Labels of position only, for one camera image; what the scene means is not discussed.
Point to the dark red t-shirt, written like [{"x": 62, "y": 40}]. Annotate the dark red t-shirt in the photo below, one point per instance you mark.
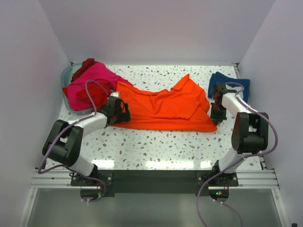
[{"x": 85, "y": 66}]

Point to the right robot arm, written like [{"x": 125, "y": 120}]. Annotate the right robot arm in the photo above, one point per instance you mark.
[{"x": 249, "y": 134}]

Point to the aluminium rail frame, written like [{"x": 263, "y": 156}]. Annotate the aluminium rail frame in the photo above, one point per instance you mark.
[{"x": 246, "y": 179}]

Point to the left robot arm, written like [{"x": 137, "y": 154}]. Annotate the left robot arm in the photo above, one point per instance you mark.
[{"x": 64, "y": 141}]

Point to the light blue plastic basket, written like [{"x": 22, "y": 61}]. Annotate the light blue plastic basket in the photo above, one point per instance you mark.
[{"x": 66, "y": 77}]

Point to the orange t-shirt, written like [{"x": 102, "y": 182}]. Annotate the orange t-shirt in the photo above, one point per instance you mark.
[{"x": 182, "y": 108}]

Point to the folded blue printed t-shirt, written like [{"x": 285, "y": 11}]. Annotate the folded blue printed t-shirt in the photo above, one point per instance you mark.
[{"x": 242, "y": 85}]

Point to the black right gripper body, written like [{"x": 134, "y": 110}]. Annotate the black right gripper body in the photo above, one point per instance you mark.
[{"x": 218, "y": 111}]

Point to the pink t-shirt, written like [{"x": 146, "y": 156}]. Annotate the pink t-shirt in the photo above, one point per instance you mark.
[{"x": 97, "y": 73}]

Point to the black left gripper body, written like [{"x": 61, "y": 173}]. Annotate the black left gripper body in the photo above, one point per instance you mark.
[{"x": 122, "y": 117}]

